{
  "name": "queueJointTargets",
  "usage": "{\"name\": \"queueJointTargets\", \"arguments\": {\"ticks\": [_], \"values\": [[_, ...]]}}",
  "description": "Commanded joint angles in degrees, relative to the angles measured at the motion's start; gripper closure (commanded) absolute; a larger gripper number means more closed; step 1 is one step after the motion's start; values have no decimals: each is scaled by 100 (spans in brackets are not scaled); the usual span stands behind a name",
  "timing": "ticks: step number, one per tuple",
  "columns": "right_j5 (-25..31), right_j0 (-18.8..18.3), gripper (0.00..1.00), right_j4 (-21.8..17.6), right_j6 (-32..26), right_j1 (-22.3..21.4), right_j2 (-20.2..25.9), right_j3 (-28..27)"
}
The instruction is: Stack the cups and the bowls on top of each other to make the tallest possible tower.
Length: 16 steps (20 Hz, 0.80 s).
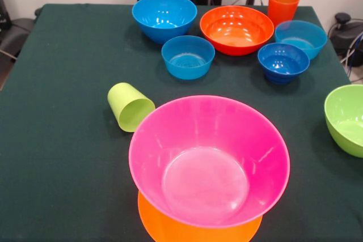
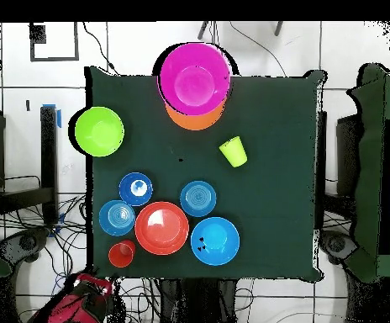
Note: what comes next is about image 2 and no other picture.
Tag red-orange cup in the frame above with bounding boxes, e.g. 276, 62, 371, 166
108, 239, 137, 269

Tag large light orange bowl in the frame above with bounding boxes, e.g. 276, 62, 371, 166
164, 97, 229, 131

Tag large pink bowl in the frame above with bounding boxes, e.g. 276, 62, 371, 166
156, 42, 233, 117

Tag small light blue bowl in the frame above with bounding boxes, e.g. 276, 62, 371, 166
180, 180, 218, 218
98, 199, 136, 237

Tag black chair base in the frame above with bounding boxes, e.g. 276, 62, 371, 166
0, 226, 51, 270

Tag shallow red-orange bowl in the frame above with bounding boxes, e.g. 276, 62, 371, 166
134, 201, 190, 257

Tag small dark blue bowl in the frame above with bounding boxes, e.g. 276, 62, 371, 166
119, 172, 154, 207

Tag medium blue bowl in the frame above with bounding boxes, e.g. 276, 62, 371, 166
190, 216, 240, 267

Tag light green bowl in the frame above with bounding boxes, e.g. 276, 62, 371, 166
74, 106, 126, 158

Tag light green cup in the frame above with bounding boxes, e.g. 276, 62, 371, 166
219, 135, 249, 168

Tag dark green tablecloth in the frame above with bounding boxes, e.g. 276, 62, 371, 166
85, 66, 327, 280

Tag dark grey chair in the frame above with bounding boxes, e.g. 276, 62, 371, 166
318, 230, 360, 267

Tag grey tripod legs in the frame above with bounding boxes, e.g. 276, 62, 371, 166
197, 21, 285, 40

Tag black bench frame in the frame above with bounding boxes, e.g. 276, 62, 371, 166
0, 105, 60, 226

